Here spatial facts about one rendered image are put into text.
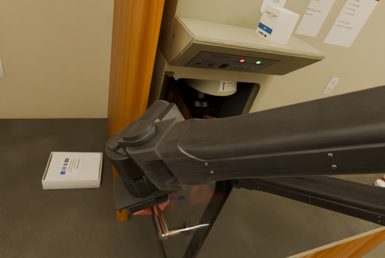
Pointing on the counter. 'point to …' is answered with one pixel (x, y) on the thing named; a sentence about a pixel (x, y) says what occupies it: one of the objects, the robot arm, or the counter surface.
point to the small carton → (277, 24)
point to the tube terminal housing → (225, 16)
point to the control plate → (234, 60)
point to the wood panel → (133, 46)
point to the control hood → (236, 46)
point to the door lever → (164, 234)
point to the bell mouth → (212, 86)
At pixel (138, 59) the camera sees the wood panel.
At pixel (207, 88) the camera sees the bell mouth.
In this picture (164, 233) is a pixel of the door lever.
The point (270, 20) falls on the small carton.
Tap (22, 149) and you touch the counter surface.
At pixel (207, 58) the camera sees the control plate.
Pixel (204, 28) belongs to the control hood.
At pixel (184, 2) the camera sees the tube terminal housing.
